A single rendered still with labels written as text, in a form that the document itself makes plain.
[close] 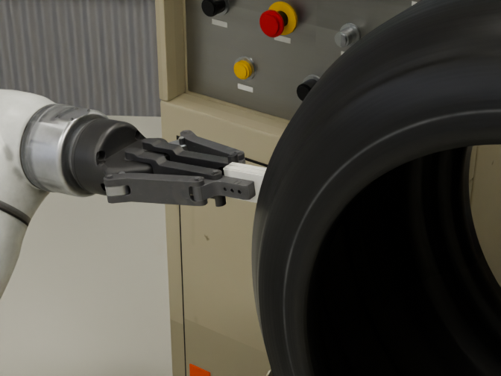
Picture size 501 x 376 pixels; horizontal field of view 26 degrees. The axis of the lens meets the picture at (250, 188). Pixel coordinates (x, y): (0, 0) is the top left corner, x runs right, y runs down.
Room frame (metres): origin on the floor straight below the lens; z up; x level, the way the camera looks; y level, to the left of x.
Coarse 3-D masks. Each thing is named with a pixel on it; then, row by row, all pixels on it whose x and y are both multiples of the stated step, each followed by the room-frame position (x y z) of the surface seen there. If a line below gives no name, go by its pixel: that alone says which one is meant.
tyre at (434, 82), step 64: (448, 0) 0.69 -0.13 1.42; (384, 64) 0.68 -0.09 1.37; (448, 64) 0.64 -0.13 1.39; (320, 128) 0.69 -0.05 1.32; (384, 128) 0.65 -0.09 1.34; (448, 128) 0.62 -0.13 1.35; (320, 192) 0.68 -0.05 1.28; (384, 192) 0.91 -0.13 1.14; (448, 192) 0.91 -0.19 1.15; (256, 256) 0.73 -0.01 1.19; (320, 256) 0.68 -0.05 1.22; (384, 256) 0.90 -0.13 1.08; (448, 256) 0.90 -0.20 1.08; (320, 320) 0.70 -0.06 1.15; (384, 320) 0.86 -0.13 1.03; (448, 320) 0.89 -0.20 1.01
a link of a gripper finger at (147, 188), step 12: (108, 180) 0.87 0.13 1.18; (120, 180) 0.87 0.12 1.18; (132, 180) 0.87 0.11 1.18; (144, 180) 0.86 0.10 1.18; (156, 180) 0.86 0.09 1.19; (168, 180) 0.85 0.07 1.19; (180, 180) 0.85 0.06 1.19; (192, 180) 0.85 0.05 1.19; (132, 192) 0.87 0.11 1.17; (144, 192) 0.86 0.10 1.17; (156, 192) 0.86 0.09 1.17; (168, 192) 0.85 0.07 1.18; (180, 192) 0.85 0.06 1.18; (180, 204) 0.85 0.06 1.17; (192, 204) 0.84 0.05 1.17; (204, 204) 0.84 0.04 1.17
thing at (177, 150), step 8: (144, 144) 0.93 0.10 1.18; (152, 144) 0.93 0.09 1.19; (160, 144) 0.93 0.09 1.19; (168, 144) 0.93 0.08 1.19; (176, 144) 0.93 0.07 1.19; (168, 152) 0.92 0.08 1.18; (176, 152) 0.91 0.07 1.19; (184, 152) 0.92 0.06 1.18; (192, 152) 0.91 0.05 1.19; (176, 160) 0.91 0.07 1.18; (184, 160) 0.91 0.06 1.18; (192, 160) 0.90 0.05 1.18; (200, 160) 0.89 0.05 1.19; (208, 160) 0.89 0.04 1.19; (216, 160) 0.89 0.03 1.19; (224, 160) 0.88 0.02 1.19; (232, 160) 0.88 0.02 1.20; (216, 168) 0.88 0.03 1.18
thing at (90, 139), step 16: (96, 128) 0.94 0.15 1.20; (112, 128) 0.94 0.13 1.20; (128, 128) 0.95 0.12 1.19; (80, 144) 0.93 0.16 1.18; (96, 144) 0.92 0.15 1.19; (112, 144) 0.93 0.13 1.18; (128, 144) 0.95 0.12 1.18; (80, 160) 0.92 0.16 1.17; (96, 160) 0.92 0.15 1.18; (112, 160) 0.92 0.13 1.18; (128, 160) 0.91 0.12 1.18; (80, 176) 0.92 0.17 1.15; (96, 176) 0.91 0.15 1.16; (96, 192) 0.93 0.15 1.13
